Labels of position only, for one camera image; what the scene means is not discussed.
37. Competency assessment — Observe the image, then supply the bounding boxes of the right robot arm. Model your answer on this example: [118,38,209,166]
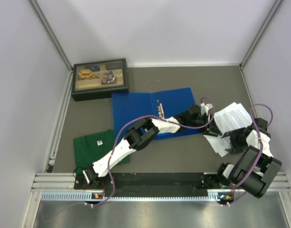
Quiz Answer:
[215,118,282,198]

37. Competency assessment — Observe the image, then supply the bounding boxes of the black compartment display box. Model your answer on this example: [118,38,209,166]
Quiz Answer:
[71,58,129,102]

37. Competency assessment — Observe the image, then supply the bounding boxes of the grey slotted cable duct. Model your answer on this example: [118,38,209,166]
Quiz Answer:
[41,192,234,202]

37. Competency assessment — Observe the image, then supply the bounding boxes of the gold bracelet in box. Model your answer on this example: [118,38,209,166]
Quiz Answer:
[78,69,100,80]

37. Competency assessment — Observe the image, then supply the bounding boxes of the metal folder clip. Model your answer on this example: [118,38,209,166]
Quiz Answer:
[157,100,165,119]

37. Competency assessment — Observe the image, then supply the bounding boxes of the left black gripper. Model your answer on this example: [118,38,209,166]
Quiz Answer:
[188,114,222,137]

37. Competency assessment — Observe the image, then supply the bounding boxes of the colourful jewellery in box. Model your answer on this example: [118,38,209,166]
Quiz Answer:
[101,71,117,85]

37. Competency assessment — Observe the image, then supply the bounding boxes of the green folded t-shirt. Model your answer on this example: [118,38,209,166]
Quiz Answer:
[73,129,131,171]

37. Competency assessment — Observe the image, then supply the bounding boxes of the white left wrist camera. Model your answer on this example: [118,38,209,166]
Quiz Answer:
[200,103,215,116]

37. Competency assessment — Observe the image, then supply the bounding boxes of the aluminium frame rail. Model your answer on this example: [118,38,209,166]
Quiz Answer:
[31,172,291,191]

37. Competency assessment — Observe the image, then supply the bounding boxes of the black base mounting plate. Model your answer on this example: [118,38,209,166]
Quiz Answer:
[74,172,232,197]

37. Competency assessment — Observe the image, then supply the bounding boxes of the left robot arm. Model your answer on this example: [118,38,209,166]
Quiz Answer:
[82,103,215,189]

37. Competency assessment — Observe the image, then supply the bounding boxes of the blue file folder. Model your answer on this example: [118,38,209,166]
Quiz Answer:
[112,87,195,136]

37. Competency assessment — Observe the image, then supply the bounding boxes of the printed white paper sheets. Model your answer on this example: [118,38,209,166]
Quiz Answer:
[204,102,252,157]

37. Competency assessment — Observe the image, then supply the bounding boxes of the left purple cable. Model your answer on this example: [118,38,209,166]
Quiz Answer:
[85,96,215,207]

